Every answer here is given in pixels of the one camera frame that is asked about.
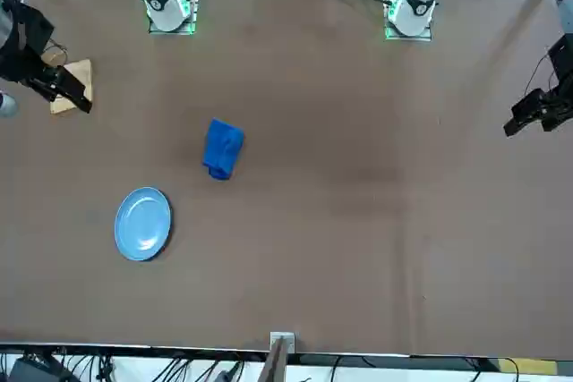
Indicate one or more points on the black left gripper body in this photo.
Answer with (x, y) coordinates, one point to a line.
(564, 60)

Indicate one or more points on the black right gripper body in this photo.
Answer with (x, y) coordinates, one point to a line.
(24, 42)

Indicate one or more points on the blue cloth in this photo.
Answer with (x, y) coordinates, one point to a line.
(221, 149)

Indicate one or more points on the light blue plastic plate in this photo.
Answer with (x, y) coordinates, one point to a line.
(143, 225)

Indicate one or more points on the black power box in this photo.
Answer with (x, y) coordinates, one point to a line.
(31, 373)

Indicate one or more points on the metal post with bracket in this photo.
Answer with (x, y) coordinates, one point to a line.
(279, 346)

